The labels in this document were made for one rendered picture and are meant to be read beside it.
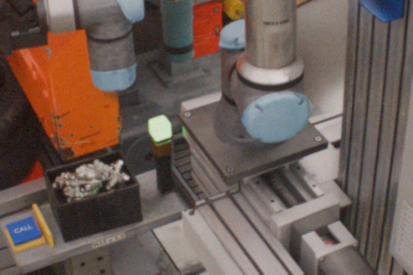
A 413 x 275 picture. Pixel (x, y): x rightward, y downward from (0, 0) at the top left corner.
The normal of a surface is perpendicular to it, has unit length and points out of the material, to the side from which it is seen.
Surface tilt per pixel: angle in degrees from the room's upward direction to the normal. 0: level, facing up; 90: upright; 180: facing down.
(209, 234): 0
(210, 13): 90
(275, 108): 97
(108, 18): 90
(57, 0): 37
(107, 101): 90
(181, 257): 0
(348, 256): 0
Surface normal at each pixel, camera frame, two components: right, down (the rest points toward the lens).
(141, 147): 0.44, 0.54
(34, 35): 0.18, 0.48
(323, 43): -0.04, -0.79
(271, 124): 0.19, 0.69
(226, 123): -0.73, 0.16
